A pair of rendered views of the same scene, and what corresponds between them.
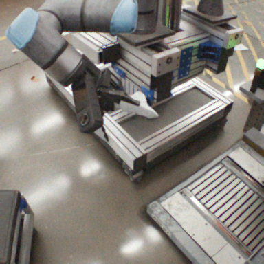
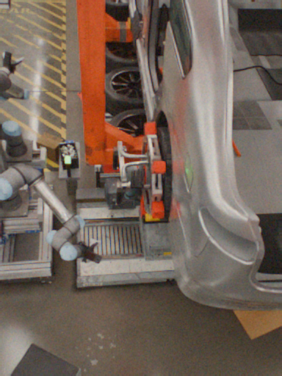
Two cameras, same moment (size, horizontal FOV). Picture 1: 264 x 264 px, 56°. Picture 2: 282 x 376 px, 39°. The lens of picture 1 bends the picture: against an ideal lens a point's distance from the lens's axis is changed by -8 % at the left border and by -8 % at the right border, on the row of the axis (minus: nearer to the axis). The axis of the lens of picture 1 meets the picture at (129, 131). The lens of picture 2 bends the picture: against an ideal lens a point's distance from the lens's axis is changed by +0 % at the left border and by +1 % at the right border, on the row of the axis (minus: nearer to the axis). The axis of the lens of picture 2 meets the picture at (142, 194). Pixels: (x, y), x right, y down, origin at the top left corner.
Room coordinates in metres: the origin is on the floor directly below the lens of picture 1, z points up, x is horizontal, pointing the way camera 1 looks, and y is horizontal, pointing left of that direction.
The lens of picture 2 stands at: (-0.29, 1.04, 2.90)
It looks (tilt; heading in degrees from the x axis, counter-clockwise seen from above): 50 degrees down; 294
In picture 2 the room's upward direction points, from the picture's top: 6 degrees clockwise
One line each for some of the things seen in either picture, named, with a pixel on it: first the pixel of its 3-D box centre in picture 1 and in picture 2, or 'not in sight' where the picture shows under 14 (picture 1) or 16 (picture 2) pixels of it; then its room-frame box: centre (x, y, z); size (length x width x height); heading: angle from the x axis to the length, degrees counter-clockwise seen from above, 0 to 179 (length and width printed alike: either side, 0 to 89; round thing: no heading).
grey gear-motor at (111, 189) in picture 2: not in sight; (129, 195); (0.73, -0.94, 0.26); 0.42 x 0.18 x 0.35; 36
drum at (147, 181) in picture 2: not in sight; (140, 175); (0.53, -0.70, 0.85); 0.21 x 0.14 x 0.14; 36
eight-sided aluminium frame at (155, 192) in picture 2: not in sight; (150, 174); (0.47, -0.74, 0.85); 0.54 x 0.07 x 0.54; 126
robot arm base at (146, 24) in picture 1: (140, 18); (9, 197); (1.13, -0.05, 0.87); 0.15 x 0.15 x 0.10
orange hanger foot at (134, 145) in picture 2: not in sight; (136, 142); (0.80, -1.13, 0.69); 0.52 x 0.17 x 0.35; 36
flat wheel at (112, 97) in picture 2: not in sight; (134, 93); (1.34, -2.06, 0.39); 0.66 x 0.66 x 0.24
